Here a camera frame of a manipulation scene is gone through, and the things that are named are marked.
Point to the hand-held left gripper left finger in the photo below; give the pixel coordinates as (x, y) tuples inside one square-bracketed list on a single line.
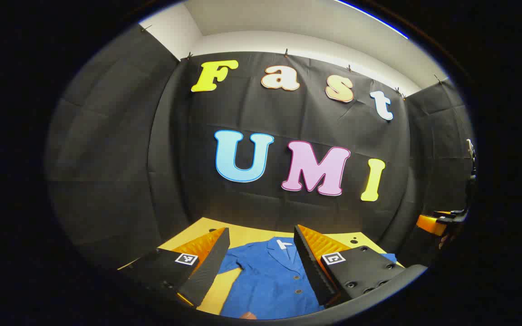
[(211, 267)]

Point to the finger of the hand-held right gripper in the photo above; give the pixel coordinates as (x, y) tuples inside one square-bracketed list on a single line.
[(428, 224)]

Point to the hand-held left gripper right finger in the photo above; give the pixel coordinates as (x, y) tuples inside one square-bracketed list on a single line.
[(308, 267)]

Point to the blue button shirt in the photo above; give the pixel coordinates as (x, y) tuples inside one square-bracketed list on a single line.
[(265, 280)]

